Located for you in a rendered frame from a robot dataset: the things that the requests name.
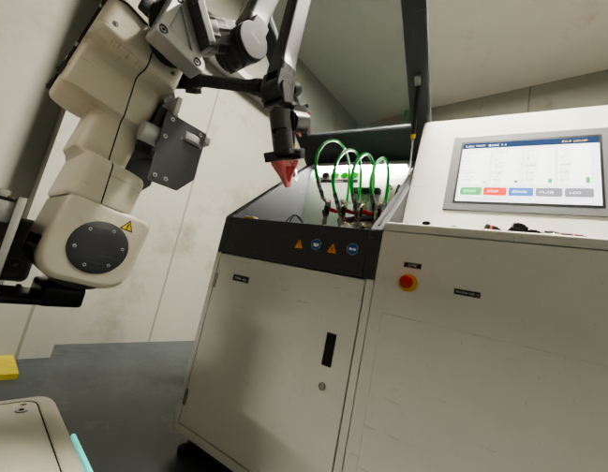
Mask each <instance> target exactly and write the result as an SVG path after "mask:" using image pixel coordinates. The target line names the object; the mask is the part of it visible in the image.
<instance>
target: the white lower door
mask: <svg viewBox="0 0 608 472"><path fill-rule="evenodd" d="M365 283H366V280H363V279H359V278H353V277H348V276H344V275H338V274H333V273H324V272H319V271H313V270H308V269H304V268H298V267H293V266H289V265H283V264H278V263H272V262H268V261H263V260H257V259H252V258H243V257H238V256H233V255H228V254H221V258H220V261H219V265H218V269H217V273H215V277H214V281H213V284H212V287H213V290H212V294H211V298H210V301H209V305H208V309H207V313H206V317H205V320H204V324H203V328H202V332H201V336H200V342H199V346H198V350H197V354H196V358H195V361H194V365H193V369H192V372H191V376H190V379H189V383H188V387H187V388H186V389H185V395H184V399H183V402H182V404H183V409H182V413H181V417H180V420H179V422H181V423H182V424H183V425H184V426H186V427H187V428H189V429H190V430H191V431H193V432H194V433H196V434H197V435H199V436H201V437H202V438H203V439H205V440H206V441H208V442H209V443H211V444H212V445H213V446H215V447H216V448H218V449H219V450H221V451H223V452H224V453H225V454H227V455H228V456H229V457H230V458H232V459H233V460H235V461H236V462H237V463H239V464H240V465H242V466H244V467H245V468H247V469H248V470H249V471H251V472H334V461H335V456H336V451H337V445H338V439H339V435H340V429H341V423H342V418H343V413H344V407H345V402H346V396H347V391H348V381H349V375H350V370H351V365H352V359H353V353H354V348H355V343H356V337H357V331H358V327H359V321H360V315H361V310H362V304H363V295H364V289H365Z"/></svg>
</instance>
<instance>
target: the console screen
mask: <svg viewBox="0 0 608 472"><path fill-rule="evenodd" d="M442 210H453V211H472V212H492V213H512V214H550V215H570V216H590V217H608V127H600V128H587V129H573V130H559V131H545V132H531V133H518V134H504V135H491V136H477V137H463V138H455V139H454V144H453V149H452V159H451V165H450V170H449V176H448V181H447V186H446V192H445V198H444V202H443V208H442Z"/></svg>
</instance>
